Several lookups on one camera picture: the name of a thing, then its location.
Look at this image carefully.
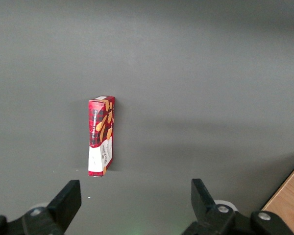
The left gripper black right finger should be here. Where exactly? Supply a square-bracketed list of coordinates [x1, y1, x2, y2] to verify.
[183, 178, 293, 235]

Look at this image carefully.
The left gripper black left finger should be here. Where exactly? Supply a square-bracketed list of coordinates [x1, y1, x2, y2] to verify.
[0, 180, 82, 235]

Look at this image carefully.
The wooden two-drawer cabinet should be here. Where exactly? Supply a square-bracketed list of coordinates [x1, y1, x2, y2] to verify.
[261, 158, 294, 235]

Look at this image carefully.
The red tartan shortbread box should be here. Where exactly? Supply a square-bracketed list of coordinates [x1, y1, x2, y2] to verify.
[87, 95, 116, 177]

